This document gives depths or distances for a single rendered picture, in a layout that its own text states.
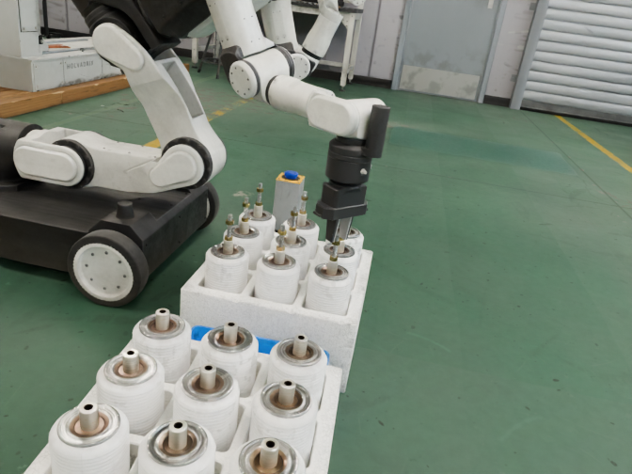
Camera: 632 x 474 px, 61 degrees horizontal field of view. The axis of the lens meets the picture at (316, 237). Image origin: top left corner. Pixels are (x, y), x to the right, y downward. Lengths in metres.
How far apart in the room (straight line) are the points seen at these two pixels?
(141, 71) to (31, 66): 2.21
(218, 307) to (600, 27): 5.57
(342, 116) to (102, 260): 0.74
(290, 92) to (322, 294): 0.42
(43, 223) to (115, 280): 0.25
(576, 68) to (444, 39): 1.36
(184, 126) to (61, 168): 0.37
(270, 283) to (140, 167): 0.55
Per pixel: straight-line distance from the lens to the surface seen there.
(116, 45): 1.49
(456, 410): 1.28
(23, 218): 1.60
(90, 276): 1.48
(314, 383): 0.90
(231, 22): 1.18
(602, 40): 6.34
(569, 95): 6.33
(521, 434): 1.29
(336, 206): 1.06
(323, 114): 1.03
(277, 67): 1.19
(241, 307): 1.17
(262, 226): 1.38
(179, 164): 1.46
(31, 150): 1.67
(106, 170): 1.62
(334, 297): 1.15
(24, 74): 3.69
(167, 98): 1.48
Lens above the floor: 0.78
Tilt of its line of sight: 24 degrees down
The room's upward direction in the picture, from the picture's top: 8 degrees clockwise
